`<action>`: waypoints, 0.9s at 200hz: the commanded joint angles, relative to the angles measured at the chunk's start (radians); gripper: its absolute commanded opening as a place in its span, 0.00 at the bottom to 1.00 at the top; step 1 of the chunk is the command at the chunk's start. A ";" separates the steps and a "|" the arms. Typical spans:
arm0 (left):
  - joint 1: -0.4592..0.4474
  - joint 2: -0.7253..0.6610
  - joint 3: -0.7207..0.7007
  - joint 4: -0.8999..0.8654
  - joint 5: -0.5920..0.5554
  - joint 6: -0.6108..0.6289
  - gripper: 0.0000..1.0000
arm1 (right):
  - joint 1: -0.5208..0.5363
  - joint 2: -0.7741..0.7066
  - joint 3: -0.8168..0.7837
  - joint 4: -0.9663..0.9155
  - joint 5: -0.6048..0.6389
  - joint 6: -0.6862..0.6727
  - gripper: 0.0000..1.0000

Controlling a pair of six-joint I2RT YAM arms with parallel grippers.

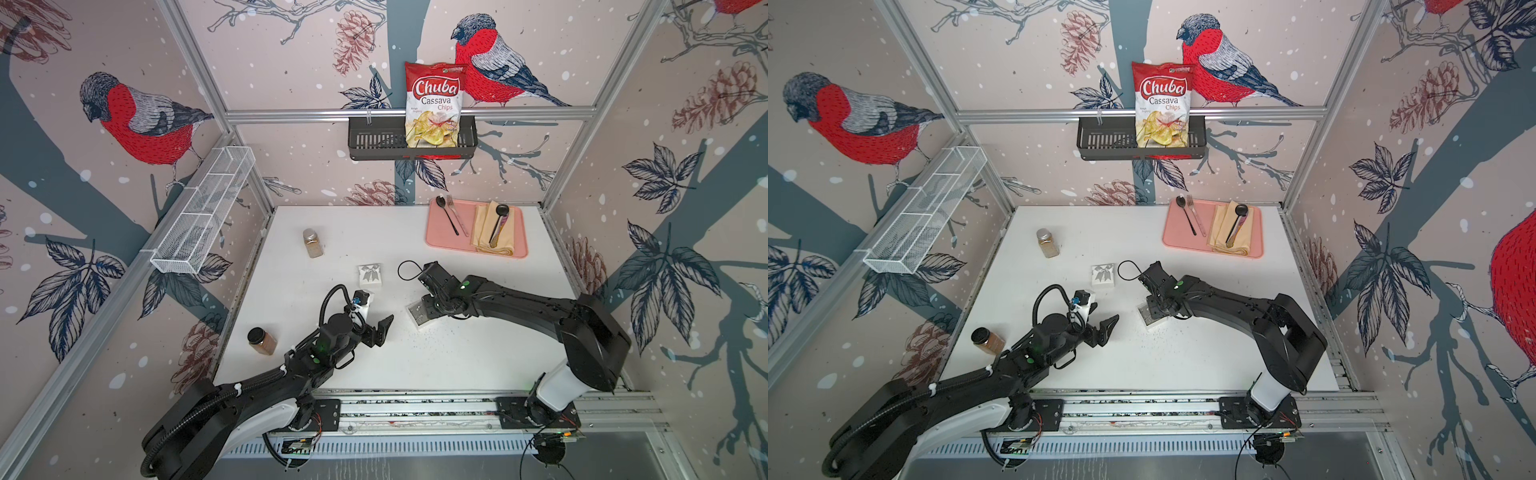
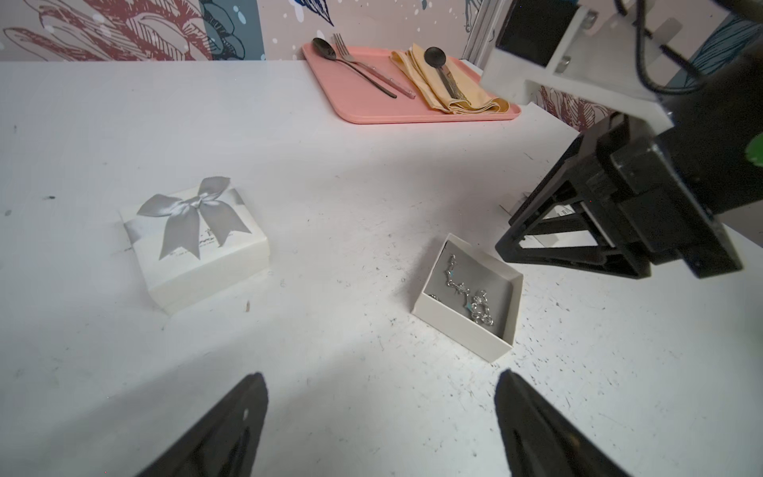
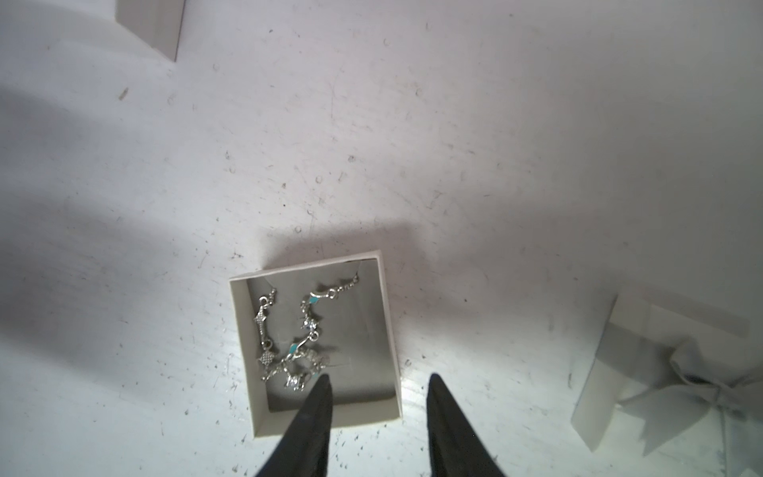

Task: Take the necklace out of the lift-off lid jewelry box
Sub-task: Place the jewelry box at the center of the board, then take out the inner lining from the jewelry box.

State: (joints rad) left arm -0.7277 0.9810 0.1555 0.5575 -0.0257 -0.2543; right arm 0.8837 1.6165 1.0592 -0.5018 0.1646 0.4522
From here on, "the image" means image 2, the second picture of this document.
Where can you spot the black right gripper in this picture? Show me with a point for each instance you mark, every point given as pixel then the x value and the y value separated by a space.
pixel 646 199

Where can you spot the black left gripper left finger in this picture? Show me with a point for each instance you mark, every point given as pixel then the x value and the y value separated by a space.
pixel 225 441

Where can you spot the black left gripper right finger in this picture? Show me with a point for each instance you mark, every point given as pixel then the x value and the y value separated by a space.
pixel 538 440

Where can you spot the white jewelry box base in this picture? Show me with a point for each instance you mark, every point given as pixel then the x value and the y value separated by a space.
pixel 467 334

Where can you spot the grey foam insert card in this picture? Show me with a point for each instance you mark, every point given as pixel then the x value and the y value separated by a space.
pixel 466 286

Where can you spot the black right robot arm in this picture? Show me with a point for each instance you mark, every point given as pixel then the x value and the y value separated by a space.
pixel 731 101

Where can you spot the white gift box with bow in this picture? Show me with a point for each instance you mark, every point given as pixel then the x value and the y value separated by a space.
pixel 196 243

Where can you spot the black spoon on napkin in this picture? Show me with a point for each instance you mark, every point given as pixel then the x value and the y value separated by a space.
pixel 437 59

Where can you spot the beige folded cloth napkin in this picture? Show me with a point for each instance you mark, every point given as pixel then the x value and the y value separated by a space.
pixel 428 83

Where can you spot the pink plastic tray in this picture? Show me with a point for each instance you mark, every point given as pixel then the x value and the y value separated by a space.
pixel 357 101

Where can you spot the silver fork on tray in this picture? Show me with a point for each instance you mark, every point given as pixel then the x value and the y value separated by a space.
pixel 348 57

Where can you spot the black spoon on tray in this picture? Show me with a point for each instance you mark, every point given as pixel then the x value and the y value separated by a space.
pixel 326 51

